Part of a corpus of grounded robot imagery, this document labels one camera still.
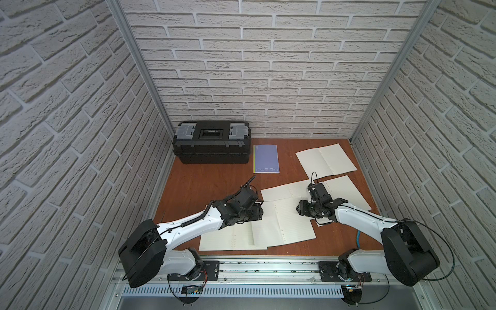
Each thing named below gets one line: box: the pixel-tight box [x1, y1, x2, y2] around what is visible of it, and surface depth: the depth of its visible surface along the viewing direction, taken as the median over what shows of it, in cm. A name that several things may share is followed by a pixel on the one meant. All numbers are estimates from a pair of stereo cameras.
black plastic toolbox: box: [172, 120, 251, 165], surface depth 99 cm
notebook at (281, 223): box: [251, 196, 317, 247], surface depth 86 cm
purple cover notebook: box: [253, 144, 280, 174], surface depth 112 cm
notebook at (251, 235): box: [198, 218, 269, 252], surface depth 82 cm
